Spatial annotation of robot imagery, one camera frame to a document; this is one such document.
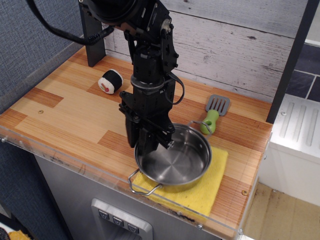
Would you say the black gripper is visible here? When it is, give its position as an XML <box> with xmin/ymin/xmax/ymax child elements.
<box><xmin>119</xmin><ymin>79</ymin><xmax>176</xmax><ymax>156</ymax></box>

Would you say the stainless steel pot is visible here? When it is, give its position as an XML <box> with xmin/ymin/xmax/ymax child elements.
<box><xmin>128</xmin><ymin>120</ymin><xmax>213</xmax><ymax>196</ymax></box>

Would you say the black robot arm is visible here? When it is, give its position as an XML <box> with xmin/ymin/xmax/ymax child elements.
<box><xmin>82</xmin><ymin>0</ymin><xmax>179</xmax><ymax>156</ymax></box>

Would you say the plush sushi roll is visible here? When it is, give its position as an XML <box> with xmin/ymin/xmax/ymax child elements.
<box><xmin>98</xmin><ymin>69</ymin><xmax>124</xmax><ymax>95</ymax></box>

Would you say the silver dispenser button panel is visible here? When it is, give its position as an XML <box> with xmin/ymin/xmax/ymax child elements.
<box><xmin>91</xmin><ymin>198</ymin><xmax>154</xmax><ymax>240</ymax></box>

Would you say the yellow folded cloth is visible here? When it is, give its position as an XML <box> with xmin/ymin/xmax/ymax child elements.
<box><xmin>147</xmin><ymin>147</ymin><xmax>229</xmax><ymax>216</ymax></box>

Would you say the clear acrylic edge guard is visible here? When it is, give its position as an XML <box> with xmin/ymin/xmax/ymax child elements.
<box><xmin>0</xmin><ymin>127</ymin><xmax>244</xmax><ymax>240</ymax></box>

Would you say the white radiator cabinet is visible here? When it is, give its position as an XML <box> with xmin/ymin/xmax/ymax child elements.
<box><xmin>258</xmin><ymin>94</ymin><xmax>320</xmax><ymax>206</ymax></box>

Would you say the yellow object bottom left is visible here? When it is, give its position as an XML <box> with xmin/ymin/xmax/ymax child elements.
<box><xmin>8</xmin><ymin>230</ymin><xmax>31</xmax><ymax>240</ymax></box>

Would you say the grey spatula green handle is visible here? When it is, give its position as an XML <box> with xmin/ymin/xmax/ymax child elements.
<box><xmin>200</xmin><ymin>94</ymin><xmax>230</xmax><ymax>135</ymax></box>

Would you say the left dark frame post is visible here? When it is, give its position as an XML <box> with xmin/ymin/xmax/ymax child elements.
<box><xmin>78</xmin><ymin>2</ymin><xmax>106</xmax><ymax>67</ymax></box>

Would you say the dark frame post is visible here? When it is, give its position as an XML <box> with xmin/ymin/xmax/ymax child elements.
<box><xmin>78</xmin><ymin>2</ymin><xmax>106</xmax><ymax>67</ymax></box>
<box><xmin>266</xmin><ymin>0</ymin><xmax>320</xmax><ymax>124</ymax></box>

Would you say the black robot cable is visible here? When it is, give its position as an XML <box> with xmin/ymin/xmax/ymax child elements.
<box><xmin>24</xmin><ymin>0</ymin><xmax>116</xmax><ymax>46</ymax></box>

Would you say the right dark frame post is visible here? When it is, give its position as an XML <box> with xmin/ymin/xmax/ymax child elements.
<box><xmin>266</xmin><ymin>0</ymin><xmax>320</xmax><ymax>124</ymax></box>

